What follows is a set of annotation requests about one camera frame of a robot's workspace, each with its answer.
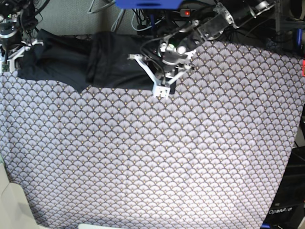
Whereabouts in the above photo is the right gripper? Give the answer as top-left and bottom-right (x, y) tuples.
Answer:
(0, 39), (43, 73)

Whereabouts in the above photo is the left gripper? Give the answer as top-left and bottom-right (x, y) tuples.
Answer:
(128, 45), (196, 98)

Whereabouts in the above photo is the dark navy T-shirt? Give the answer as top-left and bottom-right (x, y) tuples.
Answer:
(18, 30), (153, 93)

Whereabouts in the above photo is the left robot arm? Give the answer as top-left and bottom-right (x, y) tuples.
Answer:
(128, 0), (275, 98)

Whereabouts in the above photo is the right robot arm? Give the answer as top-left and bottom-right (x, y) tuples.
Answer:
(0, 0), (49, 73)

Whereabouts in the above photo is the fan patterned table cloth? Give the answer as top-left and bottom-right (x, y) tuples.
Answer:
(0, 42), (305, 229)

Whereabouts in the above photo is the red clamp right edge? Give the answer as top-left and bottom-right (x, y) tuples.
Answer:
(302, 60), (305, 77)

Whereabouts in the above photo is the black OpenArm box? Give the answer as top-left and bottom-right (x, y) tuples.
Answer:
(261, 147), (305, 229)

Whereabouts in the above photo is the black cable bundle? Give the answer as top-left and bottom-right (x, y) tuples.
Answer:
(88, 0), (167, 36)

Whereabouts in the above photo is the white power strip red switch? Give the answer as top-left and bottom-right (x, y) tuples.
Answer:
(179, 9), (197, 18)

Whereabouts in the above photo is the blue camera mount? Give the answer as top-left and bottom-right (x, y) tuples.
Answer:
(116, 0), (183, 10)

